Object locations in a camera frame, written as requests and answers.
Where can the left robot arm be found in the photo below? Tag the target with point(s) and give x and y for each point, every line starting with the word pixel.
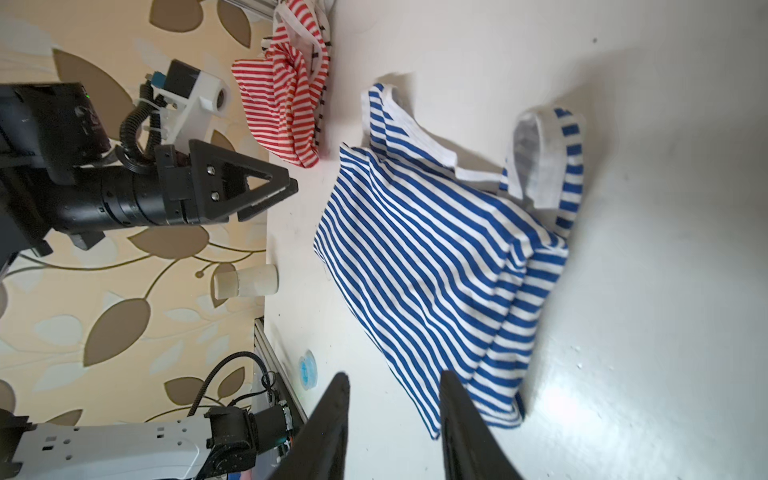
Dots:
pixel 60 172

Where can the translucent plastic jar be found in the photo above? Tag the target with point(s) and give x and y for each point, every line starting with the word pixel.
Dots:
pixel 258 281

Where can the blue white striped tank top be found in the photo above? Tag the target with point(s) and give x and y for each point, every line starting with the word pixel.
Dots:
pixel 447 269

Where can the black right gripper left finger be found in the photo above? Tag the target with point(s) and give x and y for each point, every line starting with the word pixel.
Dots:
pixel 319 451

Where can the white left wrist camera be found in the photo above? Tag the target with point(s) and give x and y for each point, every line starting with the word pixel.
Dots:
pixel 187 99

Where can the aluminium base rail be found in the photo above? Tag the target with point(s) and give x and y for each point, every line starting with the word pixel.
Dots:
pixel 278 381

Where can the blue tape roll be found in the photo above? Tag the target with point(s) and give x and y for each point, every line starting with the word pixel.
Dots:
pixel 308 373

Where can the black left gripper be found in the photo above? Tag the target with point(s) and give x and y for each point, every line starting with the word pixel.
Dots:
pixel 207 188

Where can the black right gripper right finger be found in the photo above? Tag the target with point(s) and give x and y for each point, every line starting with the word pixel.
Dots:
pixel 470 451

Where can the red white striped tank top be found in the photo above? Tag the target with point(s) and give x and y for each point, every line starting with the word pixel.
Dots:
pixel 283 90

